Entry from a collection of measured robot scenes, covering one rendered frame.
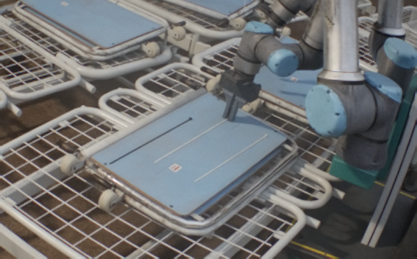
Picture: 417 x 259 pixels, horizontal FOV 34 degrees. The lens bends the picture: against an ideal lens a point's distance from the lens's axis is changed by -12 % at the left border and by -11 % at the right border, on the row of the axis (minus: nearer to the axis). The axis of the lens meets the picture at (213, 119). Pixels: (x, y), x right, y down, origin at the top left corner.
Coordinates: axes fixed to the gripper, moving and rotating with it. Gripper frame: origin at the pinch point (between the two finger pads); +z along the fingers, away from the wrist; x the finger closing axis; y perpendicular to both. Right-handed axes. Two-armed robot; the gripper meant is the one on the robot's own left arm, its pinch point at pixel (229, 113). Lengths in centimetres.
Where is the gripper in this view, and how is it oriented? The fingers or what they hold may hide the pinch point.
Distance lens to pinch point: 256.5
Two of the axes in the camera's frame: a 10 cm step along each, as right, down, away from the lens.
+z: -2.9, 8.4, 4.7
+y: 4.9, -2.9, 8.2
